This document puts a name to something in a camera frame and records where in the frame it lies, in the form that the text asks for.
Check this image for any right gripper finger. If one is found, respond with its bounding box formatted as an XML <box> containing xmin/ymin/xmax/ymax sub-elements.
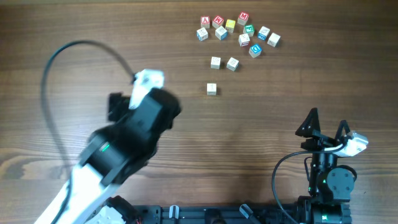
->
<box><xmin>295</xmin><ymin>108</ymin><xmax>321</xmax><ymax>138</ymax></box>
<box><xmin>335</xmin><ymin>120</ymin><xmax>351</xmax><ymax>139</ymax></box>

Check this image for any wooden block number one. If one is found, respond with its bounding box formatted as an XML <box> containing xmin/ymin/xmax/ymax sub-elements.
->
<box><xmin>206</xmin><ymin>83</ymin><xmax>217</xmax><ymax>95</ymax></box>

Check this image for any wooden block yellow side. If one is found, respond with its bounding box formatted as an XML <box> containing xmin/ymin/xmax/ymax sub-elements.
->
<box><xmin>226</xmin><ymin>57</ymin><xmax>239</xmax><ymax>72</ymax></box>

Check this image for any white block red side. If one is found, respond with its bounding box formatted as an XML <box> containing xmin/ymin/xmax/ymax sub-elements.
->
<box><xmin>238</xmin><ymin>34</ymin><xmax>250</xmax><ymax>47</ymax></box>

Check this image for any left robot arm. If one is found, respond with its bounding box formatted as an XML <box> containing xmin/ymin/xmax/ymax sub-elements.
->
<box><xmin>36</xmin><ymin>88</ymin><xmax>181</xmax><ymax>223</ymax></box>

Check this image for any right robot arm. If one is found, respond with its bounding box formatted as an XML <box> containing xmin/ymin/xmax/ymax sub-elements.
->
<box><xmin>294</xmin><ymin>108</ymin><xmax>357</xmax><ymax>224</ymax></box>

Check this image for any plain wooden block left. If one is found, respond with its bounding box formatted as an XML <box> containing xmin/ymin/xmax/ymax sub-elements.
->
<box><xmin>210</xmin><ymin>57</ymin><xmax>221</xmax><ymax>69</ymax></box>

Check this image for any plain wooden block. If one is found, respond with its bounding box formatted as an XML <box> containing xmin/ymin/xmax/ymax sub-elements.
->
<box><xmin>210</xmin><ymin>57</ymin><xmax>221</xmax><ymax>69</ymax></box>
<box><xmin>267</xmin><ymin>32</ymin><xmax>280</xmax><ymax>47</ymax></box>

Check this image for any white block blue side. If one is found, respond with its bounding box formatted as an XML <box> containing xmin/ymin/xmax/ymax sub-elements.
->
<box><xmin>197</xmin><ymin>27</ymin><xmax>208</xmax><ymax>41</ymax></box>

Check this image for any blue letter D block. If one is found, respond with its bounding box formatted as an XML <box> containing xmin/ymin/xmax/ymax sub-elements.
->
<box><xmin>249</xmin><ymin>44</ymin><xmax>262</xmax><ymax>58</ymax></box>

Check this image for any plain wooden block right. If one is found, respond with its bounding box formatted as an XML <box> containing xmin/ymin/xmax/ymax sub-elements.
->
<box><xmin>267</xmin><ymin>32</ymin><xmax>280</xmax><ymax>47</ymax></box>

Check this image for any white block centre row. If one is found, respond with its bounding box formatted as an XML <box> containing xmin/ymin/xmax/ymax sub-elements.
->
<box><xmin>215</xmin><ymin>26</ymin><xmax>228</xmax><ymax>40</ymax></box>

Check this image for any red letter A block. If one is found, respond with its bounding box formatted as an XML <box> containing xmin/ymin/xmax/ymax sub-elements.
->
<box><xmin>200</xmin><ymin>16</ymin><xmax>210</xmax><ymax>29</ymax></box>

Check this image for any white block blue picture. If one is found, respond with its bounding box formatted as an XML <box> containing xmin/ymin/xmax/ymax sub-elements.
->
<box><xmin>257</xmin><ymin>26</ymin><xmax>271</xmax><ymax>41</ymax></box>

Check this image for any red letter W block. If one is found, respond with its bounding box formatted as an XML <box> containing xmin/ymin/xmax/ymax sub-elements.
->
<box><xmin>212</xmin><ymin>15</ymin><xmax>224</xmax><ymax>29</ymax></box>

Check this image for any green letter block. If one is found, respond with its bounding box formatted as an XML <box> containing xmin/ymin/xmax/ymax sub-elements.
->
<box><xmin>243</xmin><ymin>24</ymin><xmax>255</xmax><ymax>37</ymax></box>

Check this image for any yellow top block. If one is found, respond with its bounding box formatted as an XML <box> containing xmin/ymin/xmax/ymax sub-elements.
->
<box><xmin>225</xmin><ymin>19</ymin><xmax>236</xmax><ymax>33</ymax></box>

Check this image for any red letter M block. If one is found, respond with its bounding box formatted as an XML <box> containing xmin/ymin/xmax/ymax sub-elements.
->
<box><xmin>238</xmin><ymin>11</ymin><xmax>249</xmax><ymax>26</ymax></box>

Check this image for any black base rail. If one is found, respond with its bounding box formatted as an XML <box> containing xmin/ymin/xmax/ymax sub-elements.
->
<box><xmin>130</xmin><ymin>204</ymin><xmax>353</xmax><ymax>224</ymax></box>

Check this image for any right camera cable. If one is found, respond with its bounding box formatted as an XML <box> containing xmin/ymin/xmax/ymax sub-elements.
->
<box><xmin>271</xmin><ymin>143</ymin><xmax>346</xmax><ymax>224</ymax></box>

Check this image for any camera cable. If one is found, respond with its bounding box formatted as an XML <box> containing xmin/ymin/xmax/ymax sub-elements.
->
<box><xmin>40</xmin><ymin>39</ymin><xmax>137</xmax><ymax>169</ymax></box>
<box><xmin>271</xmin><ymin>143</ymin><xmax>346</xmax><ymax>224</ymax></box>

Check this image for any left camera cable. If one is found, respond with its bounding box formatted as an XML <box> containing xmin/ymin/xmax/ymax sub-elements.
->
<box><xmin>40</xmin><ymin>39</ymin><xmax>137</xmax><ymax>169</ymax></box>

